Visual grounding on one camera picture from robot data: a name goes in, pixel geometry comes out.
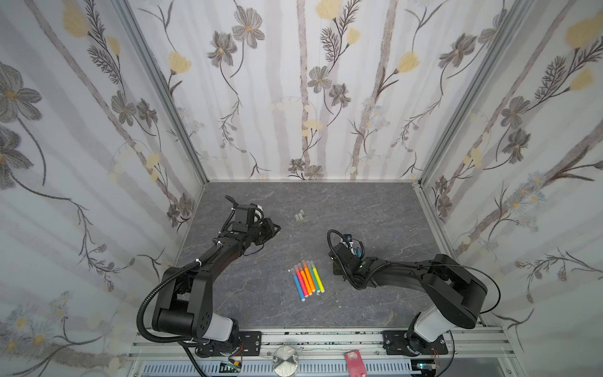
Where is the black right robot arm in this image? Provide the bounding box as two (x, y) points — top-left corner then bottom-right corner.
(329, 242), (488, 354)

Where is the dark orange marker pen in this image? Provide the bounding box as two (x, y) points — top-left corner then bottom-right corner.
(298, 263), (313, 296)

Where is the pink rectangular tag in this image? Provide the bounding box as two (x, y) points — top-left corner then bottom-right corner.
(345, 350), (368, 377)

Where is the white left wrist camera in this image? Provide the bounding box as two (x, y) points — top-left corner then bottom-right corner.
(250, 204), (265, 223)

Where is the round silver metal knob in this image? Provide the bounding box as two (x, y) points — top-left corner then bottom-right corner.
(273, 345), (299, 377)

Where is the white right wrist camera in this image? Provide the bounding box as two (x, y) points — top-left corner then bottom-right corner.
(342, 234), (365, 259)

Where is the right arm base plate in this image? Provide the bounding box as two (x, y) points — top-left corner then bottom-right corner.
(382, 330), (449, 358)

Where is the black corrugated cable conduit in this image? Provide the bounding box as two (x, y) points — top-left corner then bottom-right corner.
(136, 261), (204, 344)

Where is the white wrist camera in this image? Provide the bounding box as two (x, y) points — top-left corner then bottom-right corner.
(250, 204), (265, 223)
(342, 234), (365, 259)

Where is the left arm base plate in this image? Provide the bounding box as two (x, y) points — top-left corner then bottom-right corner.
(195, 331), (262, 358)

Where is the lime green marker pen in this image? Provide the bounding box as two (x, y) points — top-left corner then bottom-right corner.
(308, 261), (325, 293)

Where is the light blue marker pen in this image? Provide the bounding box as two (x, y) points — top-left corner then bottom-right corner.
(291, 269), (306, 302)

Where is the aluminium mounting rail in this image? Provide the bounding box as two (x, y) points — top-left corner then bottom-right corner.
(126, 327), (524, 377)

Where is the white slotted cable duct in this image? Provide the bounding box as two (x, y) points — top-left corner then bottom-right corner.
(138, 359), (422, 376)

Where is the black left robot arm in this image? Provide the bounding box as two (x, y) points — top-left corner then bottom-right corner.
(151, 204), (280, 343)

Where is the red marker pen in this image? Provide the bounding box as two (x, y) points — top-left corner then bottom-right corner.
(294, 265), (309, 299)

